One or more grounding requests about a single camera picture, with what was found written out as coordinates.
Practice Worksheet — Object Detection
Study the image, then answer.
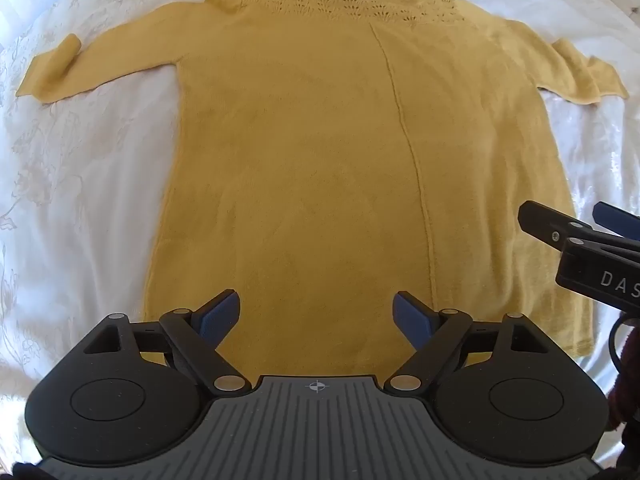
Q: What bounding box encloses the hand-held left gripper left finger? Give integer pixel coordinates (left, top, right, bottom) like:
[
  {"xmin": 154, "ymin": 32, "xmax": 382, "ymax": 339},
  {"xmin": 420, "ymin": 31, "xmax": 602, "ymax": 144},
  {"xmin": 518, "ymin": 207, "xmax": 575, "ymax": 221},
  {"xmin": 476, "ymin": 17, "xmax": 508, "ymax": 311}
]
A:
[{"xmin": 82, "ymin": 289, "xmax": 253, "ymax": 396}]

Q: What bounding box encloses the black cable loop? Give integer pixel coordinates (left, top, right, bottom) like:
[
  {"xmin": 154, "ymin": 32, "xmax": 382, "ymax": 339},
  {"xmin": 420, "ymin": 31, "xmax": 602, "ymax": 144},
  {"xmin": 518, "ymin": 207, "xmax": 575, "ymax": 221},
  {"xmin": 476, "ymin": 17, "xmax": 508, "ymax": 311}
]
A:
[{"xmin": 608, "ymin": 312, "xmax": 640, "ymax": 363}]

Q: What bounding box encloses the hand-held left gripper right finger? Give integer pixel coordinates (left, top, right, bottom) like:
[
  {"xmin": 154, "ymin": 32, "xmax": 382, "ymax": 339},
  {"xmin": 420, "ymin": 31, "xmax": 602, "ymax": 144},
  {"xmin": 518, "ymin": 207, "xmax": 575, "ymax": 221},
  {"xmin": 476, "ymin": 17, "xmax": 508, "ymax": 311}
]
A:
[{"xmin": 384, "ymin": 290, "xmax": 551, "ymax": 395}]

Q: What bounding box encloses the white floral bedspread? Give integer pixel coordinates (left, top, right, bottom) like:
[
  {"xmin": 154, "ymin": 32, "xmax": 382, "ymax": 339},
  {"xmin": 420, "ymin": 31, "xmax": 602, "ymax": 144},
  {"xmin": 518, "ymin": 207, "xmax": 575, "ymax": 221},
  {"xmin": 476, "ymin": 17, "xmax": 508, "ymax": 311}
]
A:
[{"xmin": 0, "ymin": 0, "xmax": 640, "ymax": 463}]

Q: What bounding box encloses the person's right forearm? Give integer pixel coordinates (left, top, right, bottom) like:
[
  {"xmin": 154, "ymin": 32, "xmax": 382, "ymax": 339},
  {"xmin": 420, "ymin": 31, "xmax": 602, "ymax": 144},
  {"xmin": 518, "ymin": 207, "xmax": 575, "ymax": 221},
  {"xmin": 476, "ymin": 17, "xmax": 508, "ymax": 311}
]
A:
[{"xmin": 606, "ymin": 329, "xmax": 640, "ymax": 443}]

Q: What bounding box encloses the yellow knit sweater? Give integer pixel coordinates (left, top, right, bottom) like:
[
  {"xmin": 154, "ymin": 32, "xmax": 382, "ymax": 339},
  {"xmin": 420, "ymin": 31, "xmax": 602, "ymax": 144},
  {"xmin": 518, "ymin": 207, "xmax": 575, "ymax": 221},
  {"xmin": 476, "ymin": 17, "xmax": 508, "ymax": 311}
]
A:
[{"xmin": 15, "ymin": 0, "xmax": 630, "ymax": 377}]

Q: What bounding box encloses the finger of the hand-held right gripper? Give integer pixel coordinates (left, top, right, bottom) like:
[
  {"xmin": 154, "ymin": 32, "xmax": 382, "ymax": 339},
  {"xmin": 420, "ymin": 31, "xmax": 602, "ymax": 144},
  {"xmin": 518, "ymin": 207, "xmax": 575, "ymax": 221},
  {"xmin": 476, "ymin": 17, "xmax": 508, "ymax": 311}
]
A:
[
  {"xmin": 518, "ymin": 201, "xmax": 596, "ymax": 251},
  {"xmin": 593, "ymin": 202, "xmax": 640, "ymax": 240}
]

